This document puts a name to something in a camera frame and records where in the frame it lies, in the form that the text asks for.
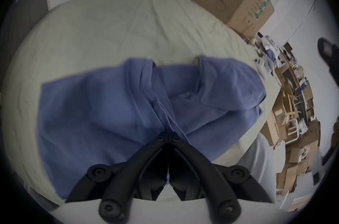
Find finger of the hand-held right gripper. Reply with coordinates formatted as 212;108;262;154
317;37;339;77
322;116;339;166

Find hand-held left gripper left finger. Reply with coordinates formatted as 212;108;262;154
65;132;169;223

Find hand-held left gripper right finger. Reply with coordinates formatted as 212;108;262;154
168;132;274;223

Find blue shirt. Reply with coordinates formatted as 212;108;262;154
37;56;267;201

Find pile of cardboard cartons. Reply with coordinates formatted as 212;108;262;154
254;32;322;214

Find person's legs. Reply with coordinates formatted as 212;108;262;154
237;133;276;204

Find white hand controller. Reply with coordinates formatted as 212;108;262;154
254;55;269;81

